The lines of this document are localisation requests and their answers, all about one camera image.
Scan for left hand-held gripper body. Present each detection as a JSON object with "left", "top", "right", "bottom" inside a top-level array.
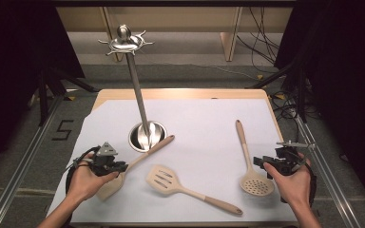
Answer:
[{"left": 89, "top": 142, "right": 119, "bottom": 178}]

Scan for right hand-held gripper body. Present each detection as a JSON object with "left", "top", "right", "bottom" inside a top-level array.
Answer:
[{"left": 274, "top": 141, "right": 316, "bottom": 177}]

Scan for beige skimmer spoon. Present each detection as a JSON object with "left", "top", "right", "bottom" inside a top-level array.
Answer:
[{"left": 235, "top": 119, "right": 275, "bottom": 198}]

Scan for beige solid spatula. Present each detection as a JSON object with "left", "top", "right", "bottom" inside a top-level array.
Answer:
[{"left": 95, "top": 134, "right": 176, "bottom": 202}]

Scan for beige slotted spatula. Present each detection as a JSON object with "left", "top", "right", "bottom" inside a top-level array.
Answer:
[{"left": 145, "top": 164, "right": 244, "bottom": 217}]

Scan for steel utensil rack stand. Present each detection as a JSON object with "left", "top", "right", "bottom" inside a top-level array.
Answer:
[{"left": 98, "top": 24, "right": 168, "bottom": 154}]

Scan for person's right hand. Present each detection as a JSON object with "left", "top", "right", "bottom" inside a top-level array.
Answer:
[{"left": 263, "top": 153, "right": 312, "bottom": 207}]

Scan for person's left hand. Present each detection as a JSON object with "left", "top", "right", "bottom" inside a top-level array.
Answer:
[{"left": 67, "top": 152, "right": 120, "bottom": 203}]

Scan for black metal stand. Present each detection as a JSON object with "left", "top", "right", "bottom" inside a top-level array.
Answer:
[
  {"left": 37, "top": 66, "right": 100, "bottom": 127},
  {"left": 248, "top": 62, "right": 309, "bottom": 124}
]

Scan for black curtain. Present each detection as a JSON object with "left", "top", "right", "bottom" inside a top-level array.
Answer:
[
  {"left": 0, "top": 0, "right": 86, "bottom": 180},
  {"left": 275, "top": 0, "right": 365, "bottom": 218}
]

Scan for light wooden bench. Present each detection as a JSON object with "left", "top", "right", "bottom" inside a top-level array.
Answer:
[{"left": 56, "top": 7, "right": 294, "bottom": 63}]

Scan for right hand-held gripper cable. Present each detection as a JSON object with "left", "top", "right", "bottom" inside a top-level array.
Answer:
[{"left": 303, "top": 161, "right": 317, "bottom": 207}]

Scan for aluminium floor rail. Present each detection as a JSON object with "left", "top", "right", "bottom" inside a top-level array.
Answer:
[
  {"left": 0, "top": 94, "right": 65, "bottom": 228},
  {"left": 294, "top": 116, "right": 363, "bottom": 228}
]

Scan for bundle of black floor cables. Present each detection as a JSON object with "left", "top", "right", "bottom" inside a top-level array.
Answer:
[{"left": 236, "top": 6, "right": 299, "bottom": 122}]

